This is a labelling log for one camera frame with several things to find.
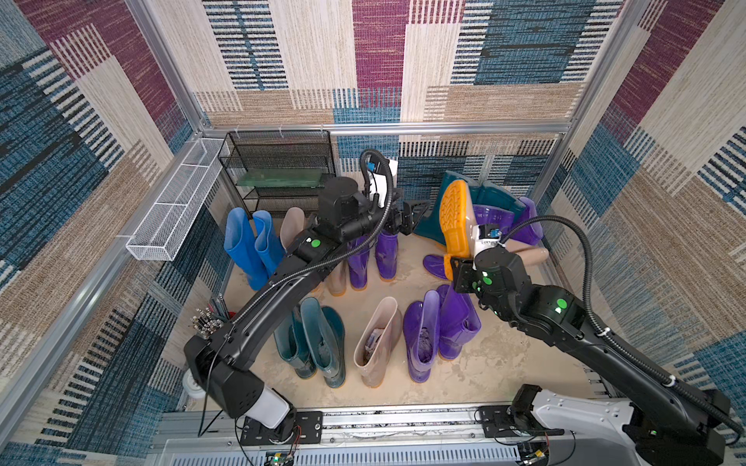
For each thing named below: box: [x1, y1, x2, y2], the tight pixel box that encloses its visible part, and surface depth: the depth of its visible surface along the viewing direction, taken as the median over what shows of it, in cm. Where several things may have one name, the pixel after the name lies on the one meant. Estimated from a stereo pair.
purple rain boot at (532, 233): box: [511, 197, 544, 247], surface depth 85 cm
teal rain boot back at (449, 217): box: [413, 170, 476, 258], surface depth 68 cm
